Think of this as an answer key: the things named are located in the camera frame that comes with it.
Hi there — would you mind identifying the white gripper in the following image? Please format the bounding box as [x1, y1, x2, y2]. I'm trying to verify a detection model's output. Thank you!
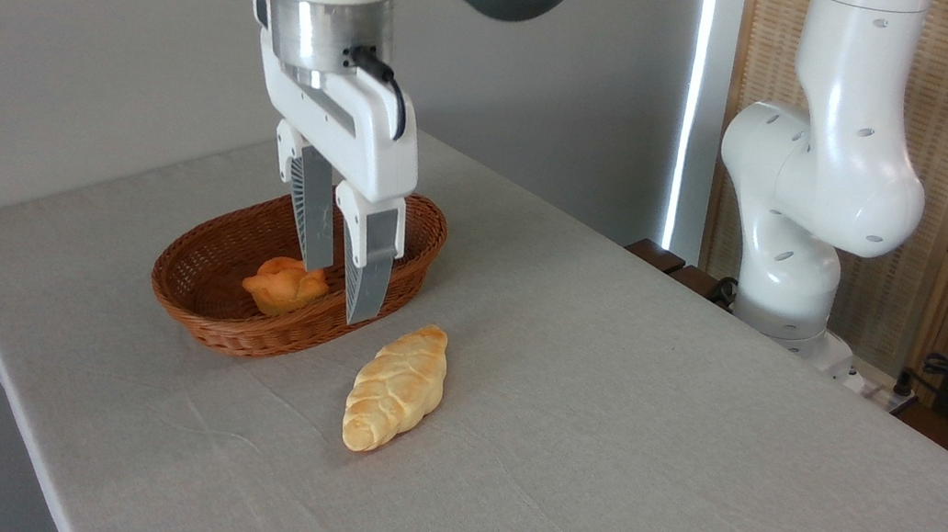
[210, 0, 441, 332]

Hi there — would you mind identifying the small orange bread roll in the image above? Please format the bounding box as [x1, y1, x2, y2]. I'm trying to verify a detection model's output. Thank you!
[238, 251, 334, 324]

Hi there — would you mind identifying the brown woven wicker basket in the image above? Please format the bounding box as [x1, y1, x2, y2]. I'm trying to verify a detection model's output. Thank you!
[141, 159, 453, 383]

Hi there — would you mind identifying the long braided bread loaf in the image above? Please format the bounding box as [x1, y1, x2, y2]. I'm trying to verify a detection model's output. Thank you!
[338, 314, 454, 464]

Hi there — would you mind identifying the grey tablecloth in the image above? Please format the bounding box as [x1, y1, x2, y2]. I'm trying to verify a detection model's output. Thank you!
[0, 72, 948, 532]

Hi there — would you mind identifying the white vertical light strip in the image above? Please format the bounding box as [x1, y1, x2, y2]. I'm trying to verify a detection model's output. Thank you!
[660, 0, 720, 254]

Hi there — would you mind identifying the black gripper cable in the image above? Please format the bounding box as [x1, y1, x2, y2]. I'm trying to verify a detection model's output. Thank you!
[337, 44, 418, 144]

